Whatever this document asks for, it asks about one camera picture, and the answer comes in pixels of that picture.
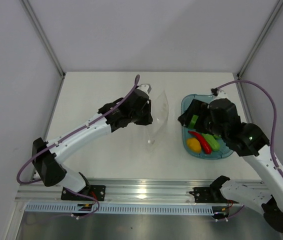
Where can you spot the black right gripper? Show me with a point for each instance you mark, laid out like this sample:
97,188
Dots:
197,107

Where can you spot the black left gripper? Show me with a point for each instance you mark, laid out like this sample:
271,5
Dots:
148,119

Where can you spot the clear zip top bag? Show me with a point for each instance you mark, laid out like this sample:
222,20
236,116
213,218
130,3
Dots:
155,133

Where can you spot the light green gourd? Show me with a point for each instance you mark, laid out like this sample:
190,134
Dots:
212,142

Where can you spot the red chili pepper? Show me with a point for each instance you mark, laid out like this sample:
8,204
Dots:
204,145

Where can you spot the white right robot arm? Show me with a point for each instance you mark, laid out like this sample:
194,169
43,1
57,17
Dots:
250,143

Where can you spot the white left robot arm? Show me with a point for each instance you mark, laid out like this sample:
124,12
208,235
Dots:
49,165

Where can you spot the green bell pepper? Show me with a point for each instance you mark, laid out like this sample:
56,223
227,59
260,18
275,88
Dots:
192,122

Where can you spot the yellow lemon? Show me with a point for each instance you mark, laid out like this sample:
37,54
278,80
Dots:
194,145

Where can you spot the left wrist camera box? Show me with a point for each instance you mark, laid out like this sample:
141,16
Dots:
145,88

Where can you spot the aluminium mounting rail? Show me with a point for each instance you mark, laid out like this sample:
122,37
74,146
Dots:
121,191

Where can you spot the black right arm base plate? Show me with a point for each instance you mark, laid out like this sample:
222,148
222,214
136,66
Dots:
207,195

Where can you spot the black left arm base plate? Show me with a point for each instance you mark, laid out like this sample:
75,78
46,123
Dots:
97,192

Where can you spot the right aluminium frame post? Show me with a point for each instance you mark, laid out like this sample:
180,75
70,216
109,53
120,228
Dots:
265,30

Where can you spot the aluminium frame post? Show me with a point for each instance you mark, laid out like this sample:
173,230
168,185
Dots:
265,30
40,32

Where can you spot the slotted cable duct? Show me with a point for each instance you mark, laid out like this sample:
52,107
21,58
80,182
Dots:
111,208

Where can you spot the left aluminium frame post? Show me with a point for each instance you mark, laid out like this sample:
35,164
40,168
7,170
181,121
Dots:
40,32

